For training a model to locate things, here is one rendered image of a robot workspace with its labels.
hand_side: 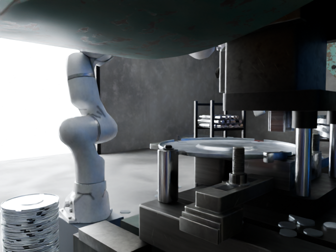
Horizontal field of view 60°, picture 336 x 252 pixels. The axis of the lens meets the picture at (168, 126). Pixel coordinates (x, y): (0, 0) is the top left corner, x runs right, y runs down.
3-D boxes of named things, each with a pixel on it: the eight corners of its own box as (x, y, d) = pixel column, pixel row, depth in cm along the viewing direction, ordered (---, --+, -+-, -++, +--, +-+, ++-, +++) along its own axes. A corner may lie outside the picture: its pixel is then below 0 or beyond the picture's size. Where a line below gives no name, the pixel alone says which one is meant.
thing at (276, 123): (265, 131, 53) (266, 111, 53) (277, 130, 57) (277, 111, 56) (283, 132, 51) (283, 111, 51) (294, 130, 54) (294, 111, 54)
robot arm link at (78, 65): (59, 81, 107) (52, 34, 108) (83, 87, 123) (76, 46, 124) (107, 69, 103) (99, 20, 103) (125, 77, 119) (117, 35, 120)
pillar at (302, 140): (291, 194, 43) (294, 100, 43) (297, 191, 45) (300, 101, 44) (307, 197, 42) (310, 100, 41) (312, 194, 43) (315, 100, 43)
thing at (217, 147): (321, 147, 62) (322, 144, 62) (254, 166, 42) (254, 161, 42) (212, 138, 83) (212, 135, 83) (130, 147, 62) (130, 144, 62)
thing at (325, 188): (218, 197, 52) (218, 180, 52) (269, 178, 66) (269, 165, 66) (314, 221, 41) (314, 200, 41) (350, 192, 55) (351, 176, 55)
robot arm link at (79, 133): (52, 186, 103) (50, 116, 101) (90, 175, 119) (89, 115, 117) (74, 190, 97) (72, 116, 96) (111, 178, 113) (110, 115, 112)
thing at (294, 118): (219, 124, 51) (219, 93, 51) (270, 121, 65) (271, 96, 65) (316, 129, 40) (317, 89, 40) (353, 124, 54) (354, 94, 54)
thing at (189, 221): (179, 230, 38) (179, 151, 37) (245, 201, 50) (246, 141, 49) (217, 245, 34) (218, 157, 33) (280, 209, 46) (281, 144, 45)
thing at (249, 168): (238, 180, 52) (239, 155, 52) (275, 168, 62) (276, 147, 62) (289, 190, 45) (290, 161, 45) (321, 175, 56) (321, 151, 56)
